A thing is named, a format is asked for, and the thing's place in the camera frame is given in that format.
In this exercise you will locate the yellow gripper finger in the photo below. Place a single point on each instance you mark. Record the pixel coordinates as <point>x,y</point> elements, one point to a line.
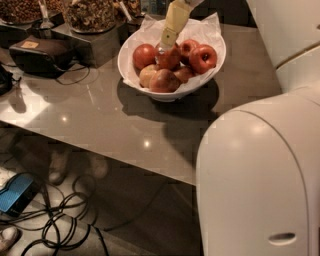
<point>176,18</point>

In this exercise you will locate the red apple with sticker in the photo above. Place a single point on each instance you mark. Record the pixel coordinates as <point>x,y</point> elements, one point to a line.
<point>168,59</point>

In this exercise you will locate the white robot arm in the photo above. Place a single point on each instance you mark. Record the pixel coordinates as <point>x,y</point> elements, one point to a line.
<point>258,165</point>

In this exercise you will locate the white paper bowl liner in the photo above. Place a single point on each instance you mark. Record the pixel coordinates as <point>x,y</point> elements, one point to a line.
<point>200,31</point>

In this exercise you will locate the white ceramic bowl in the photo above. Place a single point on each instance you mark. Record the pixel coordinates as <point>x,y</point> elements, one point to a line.
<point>166,95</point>

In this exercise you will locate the red apple back middle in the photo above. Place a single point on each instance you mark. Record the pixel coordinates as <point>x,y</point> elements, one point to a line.
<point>185,48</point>

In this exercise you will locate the red apple far right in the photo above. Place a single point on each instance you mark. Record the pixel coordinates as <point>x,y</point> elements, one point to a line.
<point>202,58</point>

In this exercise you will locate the red apple far left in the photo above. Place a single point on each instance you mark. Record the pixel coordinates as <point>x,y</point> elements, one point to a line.
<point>143,56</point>

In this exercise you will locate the red apple under centre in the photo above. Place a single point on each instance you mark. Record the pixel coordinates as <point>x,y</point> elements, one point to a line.
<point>184,73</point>

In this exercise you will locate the yellowish apple front left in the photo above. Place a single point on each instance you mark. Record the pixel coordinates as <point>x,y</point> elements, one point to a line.
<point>146,74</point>

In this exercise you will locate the red apple front centre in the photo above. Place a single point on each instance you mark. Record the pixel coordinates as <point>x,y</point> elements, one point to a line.
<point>164,81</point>

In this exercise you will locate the bowl of nuts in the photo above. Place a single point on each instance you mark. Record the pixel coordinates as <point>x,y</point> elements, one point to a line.
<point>20,11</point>

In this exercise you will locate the dark jar with spoon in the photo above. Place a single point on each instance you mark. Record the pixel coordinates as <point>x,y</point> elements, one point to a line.
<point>128,12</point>

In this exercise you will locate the dark display riser block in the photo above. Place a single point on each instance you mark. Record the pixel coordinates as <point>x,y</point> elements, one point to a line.
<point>94,49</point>

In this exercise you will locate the glass jar of granola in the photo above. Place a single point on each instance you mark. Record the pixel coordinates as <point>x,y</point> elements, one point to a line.
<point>89,16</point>

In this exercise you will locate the metal serving scoop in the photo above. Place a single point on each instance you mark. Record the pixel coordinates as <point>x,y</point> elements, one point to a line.
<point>46,22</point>

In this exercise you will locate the black headset on table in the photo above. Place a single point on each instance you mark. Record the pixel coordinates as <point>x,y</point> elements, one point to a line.
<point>47,58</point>

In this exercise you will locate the black object at left edge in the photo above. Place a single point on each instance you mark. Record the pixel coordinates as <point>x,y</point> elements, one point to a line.
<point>5,81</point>

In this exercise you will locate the blue device on floor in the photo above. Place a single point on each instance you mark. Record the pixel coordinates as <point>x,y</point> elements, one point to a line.
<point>17,193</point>

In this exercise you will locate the white shoe on floor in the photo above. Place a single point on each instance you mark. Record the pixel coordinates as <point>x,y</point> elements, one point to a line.
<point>8,237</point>

